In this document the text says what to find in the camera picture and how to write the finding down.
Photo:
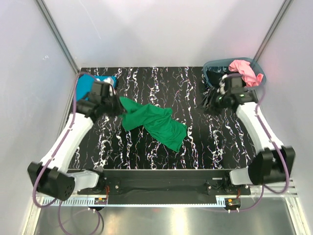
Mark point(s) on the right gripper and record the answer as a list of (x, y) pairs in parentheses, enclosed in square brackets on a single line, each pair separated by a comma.
[(210, 97)]

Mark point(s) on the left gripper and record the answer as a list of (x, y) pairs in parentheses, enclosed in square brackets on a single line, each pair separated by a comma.
[(120, 110)]

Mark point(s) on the green t-shirt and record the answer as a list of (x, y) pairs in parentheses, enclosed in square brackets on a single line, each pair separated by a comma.
[(157, 122)]

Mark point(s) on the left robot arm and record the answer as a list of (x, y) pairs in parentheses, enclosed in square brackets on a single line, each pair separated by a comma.
[(50, 175)]

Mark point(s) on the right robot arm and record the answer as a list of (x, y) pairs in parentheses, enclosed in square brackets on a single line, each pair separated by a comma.
[(273, 161)]

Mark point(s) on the black t-shirt in basket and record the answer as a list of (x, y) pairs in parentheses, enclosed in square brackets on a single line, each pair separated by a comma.
[(214, 78)]

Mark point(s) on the pink t-shirt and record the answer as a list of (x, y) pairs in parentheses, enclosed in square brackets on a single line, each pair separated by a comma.
[(248, 75)]

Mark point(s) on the folded blue t-shirt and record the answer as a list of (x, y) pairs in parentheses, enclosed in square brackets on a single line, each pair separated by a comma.
[(84, 85)]

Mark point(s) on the blue plastic basket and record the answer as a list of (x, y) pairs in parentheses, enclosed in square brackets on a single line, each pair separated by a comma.
[(222, 66)]

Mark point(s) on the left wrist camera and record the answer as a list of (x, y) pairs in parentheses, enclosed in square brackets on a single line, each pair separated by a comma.
[(113, 83)]

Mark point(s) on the slotted cable duct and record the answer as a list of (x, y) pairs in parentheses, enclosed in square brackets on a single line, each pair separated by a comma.
[(204, 201)]

